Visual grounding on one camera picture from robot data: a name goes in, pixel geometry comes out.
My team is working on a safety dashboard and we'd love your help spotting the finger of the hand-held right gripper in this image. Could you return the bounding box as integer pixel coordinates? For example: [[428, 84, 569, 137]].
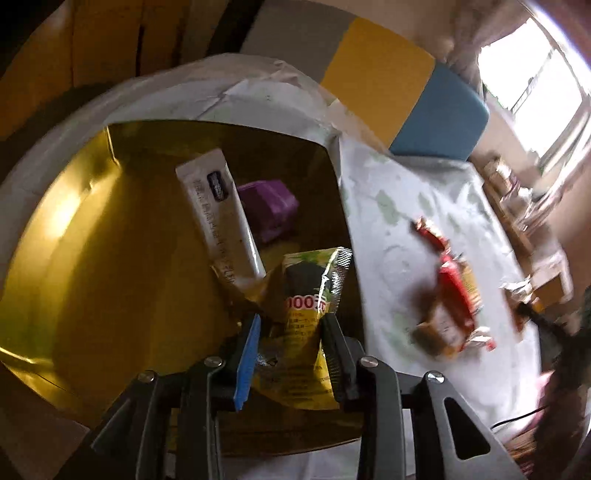
[[516, 299, 561, 334]]

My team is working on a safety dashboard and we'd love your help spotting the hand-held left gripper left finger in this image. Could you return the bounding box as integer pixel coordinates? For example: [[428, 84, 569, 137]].
[[58, 314, 262, 480]]

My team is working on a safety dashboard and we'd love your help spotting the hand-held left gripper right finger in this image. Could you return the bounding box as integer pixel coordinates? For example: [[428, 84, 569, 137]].
[[321, 314, 527, 480]]

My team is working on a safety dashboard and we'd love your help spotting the yellow snack packet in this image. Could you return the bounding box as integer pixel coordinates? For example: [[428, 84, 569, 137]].
[[252, 247, 354, 411]]

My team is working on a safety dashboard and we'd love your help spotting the plain red snack packet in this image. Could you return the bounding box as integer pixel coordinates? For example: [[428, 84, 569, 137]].
[[436, 253, 477, 334]]

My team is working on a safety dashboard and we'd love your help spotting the gold cardboard box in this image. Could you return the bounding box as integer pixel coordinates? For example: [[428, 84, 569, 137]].
[[0, 120, 370, 455]]

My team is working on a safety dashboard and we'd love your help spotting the person's right forearm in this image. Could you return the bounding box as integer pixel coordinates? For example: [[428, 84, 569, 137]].
[[538, 286, 591, 467]]

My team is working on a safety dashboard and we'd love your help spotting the brown orange snack packet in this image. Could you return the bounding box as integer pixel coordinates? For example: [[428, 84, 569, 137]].
[[412, 263, 497, 361]]

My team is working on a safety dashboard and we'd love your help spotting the wooden shelf with clutter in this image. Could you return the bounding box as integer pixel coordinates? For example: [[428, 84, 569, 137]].
[[480, 152, 575, 308]]

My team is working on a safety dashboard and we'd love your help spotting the white green printed tablecloth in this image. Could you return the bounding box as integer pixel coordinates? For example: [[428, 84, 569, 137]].
[[0, 53, 542, 480]]

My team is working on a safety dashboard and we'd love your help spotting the small red candy wrapper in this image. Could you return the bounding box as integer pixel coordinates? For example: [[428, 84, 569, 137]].
[[410, 217, 451, 254]]

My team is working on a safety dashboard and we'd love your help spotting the long white snack packet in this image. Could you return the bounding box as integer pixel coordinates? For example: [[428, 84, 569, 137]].
[[175, 148, 267, 289]]

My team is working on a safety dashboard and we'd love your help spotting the purple snack packet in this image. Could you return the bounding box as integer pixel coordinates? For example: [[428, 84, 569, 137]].
[[236, 180, 299, 245]]

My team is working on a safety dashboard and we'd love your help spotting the bright window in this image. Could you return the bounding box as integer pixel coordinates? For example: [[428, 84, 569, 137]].
[[478, 14, 586, 158]]

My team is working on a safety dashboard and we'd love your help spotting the grey yellow blue sofa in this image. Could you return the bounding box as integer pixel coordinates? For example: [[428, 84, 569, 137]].
[[240, 0, 490, 162]]

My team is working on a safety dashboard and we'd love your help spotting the light curtain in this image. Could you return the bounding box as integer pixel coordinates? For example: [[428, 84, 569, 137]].
[[443, 0, 532, 90]]

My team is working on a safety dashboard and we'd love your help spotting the wooden cabinet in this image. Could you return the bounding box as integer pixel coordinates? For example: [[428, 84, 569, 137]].
[[0, 0, 259, 139]]

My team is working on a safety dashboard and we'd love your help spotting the black cable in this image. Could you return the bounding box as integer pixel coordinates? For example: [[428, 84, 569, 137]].
[[489, 405, 550, 431]]

